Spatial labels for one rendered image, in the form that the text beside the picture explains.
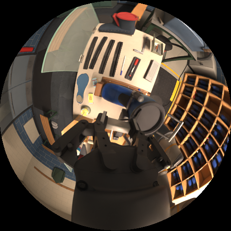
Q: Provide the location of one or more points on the orange wooden plank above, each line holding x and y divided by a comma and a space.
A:
139, 9

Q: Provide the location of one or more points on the green bin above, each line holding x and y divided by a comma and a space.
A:
58, 174

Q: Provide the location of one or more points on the silver glass clamp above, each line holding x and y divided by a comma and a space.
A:
81, 58

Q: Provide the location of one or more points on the blue red card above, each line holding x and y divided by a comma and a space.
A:
94, 82

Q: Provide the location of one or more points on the red wall sign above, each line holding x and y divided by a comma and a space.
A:
26, 49

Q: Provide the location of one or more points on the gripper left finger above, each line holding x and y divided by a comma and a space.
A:
72, 137

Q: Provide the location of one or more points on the black red cylinder device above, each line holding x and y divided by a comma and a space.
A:
163, 43

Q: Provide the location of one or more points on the grey flat box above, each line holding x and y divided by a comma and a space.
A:
152, 71

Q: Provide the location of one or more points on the silver rod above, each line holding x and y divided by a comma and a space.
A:
138, 51

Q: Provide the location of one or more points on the yellow round tin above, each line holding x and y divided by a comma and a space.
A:
85, 110

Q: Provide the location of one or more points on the black strip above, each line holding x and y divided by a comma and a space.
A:
98, 53
90, 54
106, 56
116, 58

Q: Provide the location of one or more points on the grey boot with red cuff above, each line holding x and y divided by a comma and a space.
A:
119, 26

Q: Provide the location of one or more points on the yellow card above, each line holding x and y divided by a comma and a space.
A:
90, 98

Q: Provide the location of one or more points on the green metal frame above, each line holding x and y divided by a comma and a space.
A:
176, 58

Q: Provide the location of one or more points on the blue grey slab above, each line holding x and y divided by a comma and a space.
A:
180, 30

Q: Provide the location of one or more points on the black mat with yellow border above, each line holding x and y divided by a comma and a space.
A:
167, 83

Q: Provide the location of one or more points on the black tray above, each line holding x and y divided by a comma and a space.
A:
130, 72

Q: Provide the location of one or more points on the beige notice board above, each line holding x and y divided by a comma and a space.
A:
31, 130

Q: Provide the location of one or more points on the small grey tray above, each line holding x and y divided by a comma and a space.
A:
157, 46

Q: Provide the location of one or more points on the red marker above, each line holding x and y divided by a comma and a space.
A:
135, 64

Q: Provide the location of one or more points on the blue insole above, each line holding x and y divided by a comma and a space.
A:
82, 83

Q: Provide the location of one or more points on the wooden shelf unit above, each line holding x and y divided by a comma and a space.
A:
202, 126

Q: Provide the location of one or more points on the silver metal rail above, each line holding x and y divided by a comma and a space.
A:
176, 130

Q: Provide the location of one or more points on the wooden wall rail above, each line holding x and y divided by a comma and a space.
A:
54, 180

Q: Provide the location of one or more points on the blue white pen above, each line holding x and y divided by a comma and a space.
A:
122, 65

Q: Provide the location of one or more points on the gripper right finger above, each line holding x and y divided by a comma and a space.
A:
141, 151

